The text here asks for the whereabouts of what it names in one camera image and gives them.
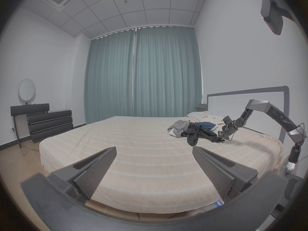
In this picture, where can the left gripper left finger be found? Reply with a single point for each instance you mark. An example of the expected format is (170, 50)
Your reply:
(98, 174)

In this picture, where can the pile of clothes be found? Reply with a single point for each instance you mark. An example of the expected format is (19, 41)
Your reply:
(179, 127)

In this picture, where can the black dressing table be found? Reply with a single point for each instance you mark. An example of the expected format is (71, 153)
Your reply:
(28, 109)

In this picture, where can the blue-green curtain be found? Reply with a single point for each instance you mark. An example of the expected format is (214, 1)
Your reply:
(108, 80)
(168, 76)

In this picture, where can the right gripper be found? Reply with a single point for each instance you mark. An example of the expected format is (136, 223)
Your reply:
(225, 133)

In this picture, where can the black T-shirt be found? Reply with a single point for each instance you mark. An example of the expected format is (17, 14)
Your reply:
(202, 135)

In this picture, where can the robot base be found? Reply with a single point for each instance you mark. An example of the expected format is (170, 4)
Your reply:
(286, 165)

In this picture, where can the grey bedside table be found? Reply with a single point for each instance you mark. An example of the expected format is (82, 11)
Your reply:
(201, 106)

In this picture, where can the black chest of drawers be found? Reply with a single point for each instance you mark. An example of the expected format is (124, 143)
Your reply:
(48, 126)

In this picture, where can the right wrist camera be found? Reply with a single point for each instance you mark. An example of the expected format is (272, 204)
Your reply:
(227, 119)

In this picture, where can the bed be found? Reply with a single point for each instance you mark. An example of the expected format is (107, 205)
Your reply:
(144, 153)

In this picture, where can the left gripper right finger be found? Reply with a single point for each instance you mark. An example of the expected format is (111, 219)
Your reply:
(216, 174)

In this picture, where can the white printed pillow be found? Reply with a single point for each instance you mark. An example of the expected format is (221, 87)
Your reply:
(204, 115)

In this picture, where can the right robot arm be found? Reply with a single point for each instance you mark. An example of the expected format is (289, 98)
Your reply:
(258, 105)

